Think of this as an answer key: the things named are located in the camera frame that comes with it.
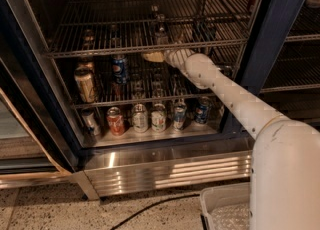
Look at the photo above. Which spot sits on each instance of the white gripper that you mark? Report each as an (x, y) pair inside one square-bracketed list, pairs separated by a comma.
[(172, 57)]

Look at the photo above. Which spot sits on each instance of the clear bottle white cap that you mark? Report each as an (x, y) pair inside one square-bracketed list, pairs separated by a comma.
[(160, 31)]

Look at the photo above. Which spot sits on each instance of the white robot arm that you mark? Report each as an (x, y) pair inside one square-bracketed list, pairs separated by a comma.
[(285, 184)]

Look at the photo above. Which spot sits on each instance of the blue Pepsi can on shelf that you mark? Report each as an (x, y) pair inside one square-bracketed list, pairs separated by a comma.
[(120, 68)]

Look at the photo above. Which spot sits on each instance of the stainless steel display fridge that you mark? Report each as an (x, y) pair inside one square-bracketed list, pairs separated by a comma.
[(279, 62)]

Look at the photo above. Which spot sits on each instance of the open glass fridge door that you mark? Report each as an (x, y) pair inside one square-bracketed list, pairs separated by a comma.
[(33, 149)]

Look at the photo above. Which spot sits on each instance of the blue silver can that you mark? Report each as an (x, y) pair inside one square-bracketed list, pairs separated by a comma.
[(179, 115)]

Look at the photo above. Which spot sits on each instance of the white green can right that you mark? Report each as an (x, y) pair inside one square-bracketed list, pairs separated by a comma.
[(158, 117)]

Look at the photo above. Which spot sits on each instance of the white green can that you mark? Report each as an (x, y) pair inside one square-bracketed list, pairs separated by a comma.
[(158, 117), (140, 118)]

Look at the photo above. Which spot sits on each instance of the blue Pepsi can bottom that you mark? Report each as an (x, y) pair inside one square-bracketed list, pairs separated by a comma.
[(202, 110)]

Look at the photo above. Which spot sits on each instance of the white green can left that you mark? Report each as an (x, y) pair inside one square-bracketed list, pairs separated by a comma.
[(140, 118)]

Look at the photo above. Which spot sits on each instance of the dark can behind gold can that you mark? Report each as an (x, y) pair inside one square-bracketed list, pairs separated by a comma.
[(86, 62)]

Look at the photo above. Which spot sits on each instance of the tall gold beverage can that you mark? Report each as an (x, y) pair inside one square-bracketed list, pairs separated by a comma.
[(86, 85)]

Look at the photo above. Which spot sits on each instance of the red Coca-Cola can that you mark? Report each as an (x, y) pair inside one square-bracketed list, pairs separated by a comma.
[(115, 121)]

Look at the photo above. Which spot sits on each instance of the silver can bottom left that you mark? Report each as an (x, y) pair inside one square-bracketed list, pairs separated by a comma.
[(90, 122)]

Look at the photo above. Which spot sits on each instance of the clear plastic bin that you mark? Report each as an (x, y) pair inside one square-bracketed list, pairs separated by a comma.
[(214, 197)]

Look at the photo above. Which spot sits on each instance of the bubble wrap sheet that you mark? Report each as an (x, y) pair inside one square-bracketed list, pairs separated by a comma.
[(231, 217)]

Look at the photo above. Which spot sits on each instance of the upper wire shelf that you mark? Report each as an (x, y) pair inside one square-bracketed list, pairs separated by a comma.
[(105, 27)]

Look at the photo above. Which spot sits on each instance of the wire shelf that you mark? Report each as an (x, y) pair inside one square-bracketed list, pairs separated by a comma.
[(105, 27), (148, 82)]

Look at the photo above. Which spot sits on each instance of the middle wire shelf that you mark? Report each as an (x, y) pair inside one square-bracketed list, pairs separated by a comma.
[(148, 82)]

